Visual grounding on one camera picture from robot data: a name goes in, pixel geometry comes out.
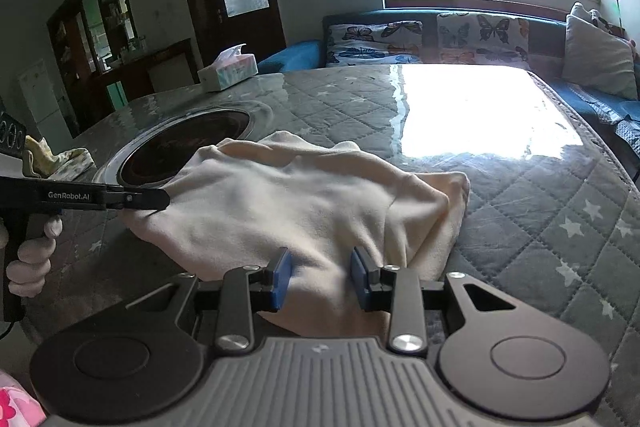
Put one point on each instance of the grey quilted star tablecloth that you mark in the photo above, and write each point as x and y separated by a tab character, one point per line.
525	217

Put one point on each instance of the grey pillow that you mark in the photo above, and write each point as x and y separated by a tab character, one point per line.
595	57

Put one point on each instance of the person's left hand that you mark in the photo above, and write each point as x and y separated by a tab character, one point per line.
30	262

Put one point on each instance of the cream garment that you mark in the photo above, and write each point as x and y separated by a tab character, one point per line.
300	197

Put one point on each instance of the blue sofa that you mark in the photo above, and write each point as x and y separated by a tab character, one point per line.
600	107

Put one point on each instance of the white refrigerator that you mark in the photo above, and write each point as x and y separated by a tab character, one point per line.
42	102

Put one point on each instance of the round black built-in hob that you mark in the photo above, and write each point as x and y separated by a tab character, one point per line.
165	147

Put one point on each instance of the floral patterned cloth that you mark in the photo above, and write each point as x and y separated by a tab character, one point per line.
55	159

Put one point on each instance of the pink floral clothing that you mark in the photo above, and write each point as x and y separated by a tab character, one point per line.
12	402

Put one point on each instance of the dark wooden display cabinet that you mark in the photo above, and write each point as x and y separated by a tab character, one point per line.
100	32

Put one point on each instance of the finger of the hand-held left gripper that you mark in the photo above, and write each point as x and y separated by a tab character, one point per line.
145	198

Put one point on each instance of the white tissue box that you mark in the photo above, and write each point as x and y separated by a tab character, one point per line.
227	69

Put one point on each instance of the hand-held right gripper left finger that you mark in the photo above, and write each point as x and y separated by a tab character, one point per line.
282	279

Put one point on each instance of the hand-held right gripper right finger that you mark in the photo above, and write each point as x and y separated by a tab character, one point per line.
359	279

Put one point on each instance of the butterfly print cushion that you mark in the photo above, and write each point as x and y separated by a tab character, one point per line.
375	42
480	39

